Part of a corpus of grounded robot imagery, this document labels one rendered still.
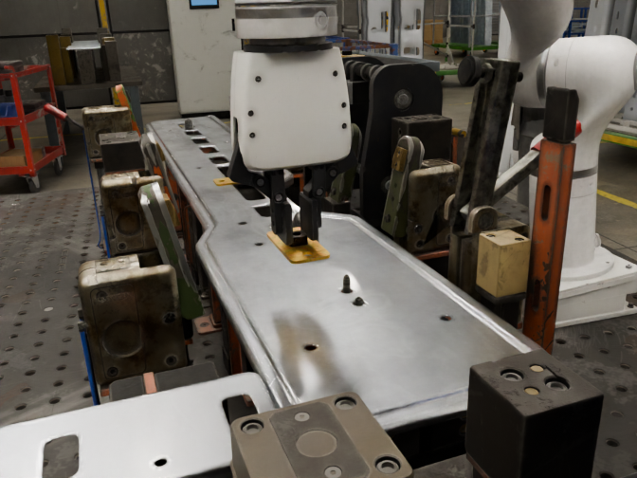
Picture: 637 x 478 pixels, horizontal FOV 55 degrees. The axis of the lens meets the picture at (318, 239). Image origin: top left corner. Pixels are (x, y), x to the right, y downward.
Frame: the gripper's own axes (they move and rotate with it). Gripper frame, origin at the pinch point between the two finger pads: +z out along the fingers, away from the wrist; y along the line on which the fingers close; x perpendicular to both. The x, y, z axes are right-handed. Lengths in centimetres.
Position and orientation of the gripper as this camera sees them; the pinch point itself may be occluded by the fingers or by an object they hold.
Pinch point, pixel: (296, 217)
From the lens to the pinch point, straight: 57.2
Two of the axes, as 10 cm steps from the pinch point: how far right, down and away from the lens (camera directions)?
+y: -9.3, 1.5, -3.2
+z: 0.3, 9.3, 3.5
